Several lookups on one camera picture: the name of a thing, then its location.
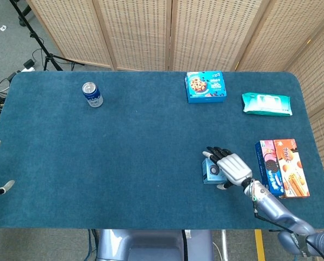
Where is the blue pink cookie box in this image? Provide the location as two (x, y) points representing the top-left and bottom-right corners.
(254, 140), (285, 196)

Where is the green wet wipes pack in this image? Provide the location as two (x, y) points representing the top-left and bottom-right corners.
(241, 92), (293, 117)

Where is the black tripod stand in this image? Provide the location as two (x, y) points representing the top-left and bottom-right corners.
(9, 0), (84, 72)

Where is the white power strip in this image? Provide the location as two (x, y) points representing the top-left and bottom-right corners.
(20, 59), (36, 73)

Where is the grey metal table leg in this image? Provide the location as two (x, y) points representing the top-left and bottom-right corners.
(221, 229), (229, 261)

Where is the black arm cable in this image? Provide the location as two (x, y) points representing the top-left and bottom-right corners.
(249, 179), (293, 233)

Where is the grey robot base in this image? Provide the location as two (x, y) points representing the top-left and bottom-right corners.
(96, 229), (214, 261)

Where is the orange wafer roll box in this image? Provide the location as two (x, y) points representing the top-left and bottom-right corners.
(273, 139), (311, 198)

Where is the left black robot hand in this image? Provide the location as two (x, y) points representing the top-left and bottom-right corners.
(0, 140), (15, 200)

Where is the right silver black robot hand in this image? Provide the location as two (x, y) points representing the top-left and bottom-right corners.
(202, 146), (254, 190)

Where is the light blue speaker box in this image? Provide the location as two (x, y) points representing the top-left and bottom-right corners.
(202, 158), (228, 185)

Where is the yellow floor tape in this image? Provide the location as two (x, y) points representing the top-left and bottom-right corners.
(254, 229), (266, 261)

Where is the blue chocolate chip cookie box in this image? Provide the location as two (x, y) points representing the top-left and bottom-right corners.
(184, 71), (228, 104)

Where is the blue table cloth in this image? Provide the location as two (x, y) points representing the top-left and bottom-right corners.
(0, 71), (324, 230)

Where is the blue white drink can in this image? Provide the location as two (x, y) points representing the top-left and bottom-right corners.
(82, 82), (104, 108)

